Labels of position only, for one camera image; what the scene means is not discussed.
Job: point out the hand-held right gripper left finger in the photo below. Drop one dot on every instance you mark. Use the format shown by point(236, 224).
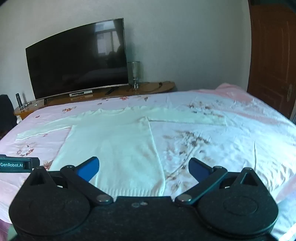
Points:
point(89, 169)

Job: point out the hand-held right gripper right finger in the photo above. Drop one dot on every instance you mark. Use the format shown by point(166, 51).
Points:
point(198, 169)

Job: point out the white knit sweater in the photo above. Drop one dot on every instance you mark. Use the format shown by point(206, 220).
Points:
point(115, 148)

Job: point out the pink floral bed sheet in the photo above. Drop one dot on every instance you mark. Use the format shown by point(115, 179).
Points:
point(231, 148)

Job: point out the dark cloth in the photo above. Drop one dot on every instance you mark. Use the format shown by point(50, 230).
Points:
point(6, 115)

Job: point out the dark bottle on cabinet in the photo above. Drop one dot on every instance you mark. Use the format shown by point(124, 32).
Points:
point(18, 99)

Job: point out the silver set-top box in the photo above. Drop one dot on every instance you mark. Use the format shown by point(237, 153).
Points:
point(81, 93)

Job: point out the wooden television stand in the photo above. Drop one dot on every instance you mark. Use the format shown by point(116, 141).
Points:
point(143, 89)

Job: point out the black flat screen television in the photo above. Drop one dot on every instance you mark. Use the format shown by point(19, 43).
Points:
point(76, 60)

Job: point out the brown wooden door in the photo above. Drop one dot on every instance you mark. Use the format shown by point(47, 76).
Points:
point(270, 58)

